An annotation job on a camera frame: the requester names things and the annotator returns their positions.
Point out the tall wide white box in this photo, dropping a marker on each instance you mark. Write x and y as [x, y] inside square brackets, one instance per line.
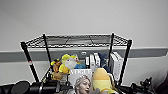
[116, 65]

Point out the long grey wall band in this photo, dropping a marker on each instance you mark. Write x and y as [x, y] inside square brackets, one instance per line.
[150, 52]

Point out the slim white box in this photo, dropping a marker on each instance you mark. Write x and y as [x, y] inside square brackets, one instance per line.
[94, 61]

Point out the yellow white plush duck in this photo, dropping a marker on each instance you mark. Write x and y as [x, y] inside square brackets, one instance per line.
[68, 63]

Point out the fashion magazine with face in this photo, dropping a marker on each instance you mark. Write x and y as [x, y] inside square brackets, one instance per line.
[80, 83]

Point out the brown orange plush toy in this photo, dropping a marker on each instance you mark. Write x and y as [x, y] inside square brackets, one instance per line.
[56, 68]

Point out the small blue plush toy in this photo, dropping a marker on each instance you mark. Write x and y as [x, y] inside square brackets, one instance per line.
[80, 65]

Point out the white box with black edge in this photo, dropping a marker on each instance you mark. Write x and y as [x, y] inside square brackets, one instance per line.
[87, 62]

